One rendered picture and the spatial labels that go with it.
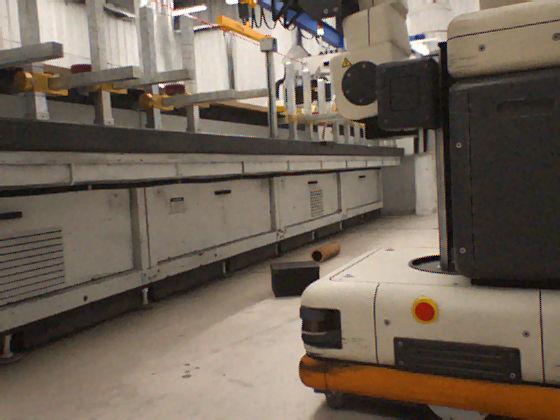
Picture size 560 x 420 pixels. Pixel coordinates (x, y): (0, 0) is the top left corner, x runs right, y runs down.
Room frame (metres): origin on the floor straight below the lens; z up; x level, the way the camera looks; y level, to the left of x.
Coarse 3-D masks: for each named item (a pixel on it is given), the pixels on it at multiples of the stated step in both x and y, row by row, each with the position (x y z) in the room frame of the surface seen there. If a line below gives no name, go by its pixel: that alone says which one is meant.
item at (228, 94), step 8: (176, 96) 1.95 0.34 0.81; (184, 96) 1.93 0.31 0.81; (192, 96) 1.92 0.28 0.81; (200, 96) 1.91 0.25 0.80; (208, 96) 1.89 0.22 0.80; (216, 96) 1.88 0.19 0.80; (224, 96) 1.87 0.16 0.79; (232, 96) 1.85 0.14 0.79; (136, 104) 2.02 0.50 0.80; (168, 104) 1.96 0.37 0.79; (176, 104) 1.95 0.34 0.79; (184, 104) 1.96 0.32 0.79
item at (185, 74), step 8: (168, 72) 1.66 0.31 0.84; (176, 72) 1.64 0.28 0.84; (184, 72) 1.63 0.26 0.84; (192, 72) 1.64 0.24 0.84; (128, 80) 1.72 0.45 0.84; (136, 80) 1.71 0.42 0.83; (144, 80) 1.70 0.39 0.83; (152, 80) 1.68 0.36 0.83; (160, 80) 1.67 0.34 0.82; (168, 80) 1.66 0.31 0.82; (176, 80) 1.66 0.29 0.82; (184, 80) 1.66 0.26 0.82; (80, 88) 1.80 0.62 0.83; (120, 88) 1.75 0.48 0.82
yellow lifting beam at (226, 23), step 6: (222, 18) 7.58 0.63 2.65; (228, 18) 7.72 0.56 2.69; (222, 24) 7.60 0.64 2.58; (228, 24) 7.71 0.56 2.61; (234, 24) 7.87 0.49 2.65; (240, 24) 8.03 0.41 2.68; (246, 24) 8.31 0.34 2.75; (234, 30) 7.94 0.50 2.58; (240, 30) 8.02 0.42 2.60; (246, 30) 8.19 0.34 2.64; (252, 30) 8.37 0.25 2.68; (246, 36) 8.32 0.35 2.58; (252, 36) 8.36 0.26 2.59; (258, 36) 8.54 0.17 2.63
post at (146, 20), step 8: (144, 8) 1.94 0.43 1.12; (152, 8) 1.97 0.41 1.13; (144, 16) 1.94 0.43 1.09; (152, 16) 1.97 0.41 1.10; (144, 24) 1.95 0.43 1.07; (152, 24) 1.96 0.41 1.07; (144, 32) 1.95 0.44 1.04; (152, 32) 1.96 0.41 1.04; (144, 40) 1.95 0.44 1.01; (152, 40) 1.96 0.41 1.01; (144, 48) 1.95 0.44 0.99; (152, 48) 1.96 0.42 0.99; (144, 56) 1.95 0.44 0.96; (152, 56) 1.95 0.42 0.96; (144, 64) 1.95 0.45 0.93; (152, 64) 1.95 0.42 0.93; (144, 72) 1.95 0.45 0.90; (152, 72) 1.95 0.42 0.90; (152, 88) 1.94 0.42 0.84; (152, 112) 1.94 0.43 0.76; (152, 120) 1.94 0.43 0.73; (160, 120) 1.97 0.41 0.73
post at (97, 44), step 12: (96, 0) 1.72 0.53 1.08; (96, 12) 1.72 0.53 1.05; (96, 24) 1.71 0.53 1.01; (96, 36) 1.72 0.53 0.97; (96, 48) 1.72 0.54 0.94; (96, 60) 1.72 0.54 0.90; (96, 96) 1.72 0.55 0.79; (108, 96) 1.74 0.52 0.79; (96, 108) 1.73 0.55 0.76; (108, 108) 1.74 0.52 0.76
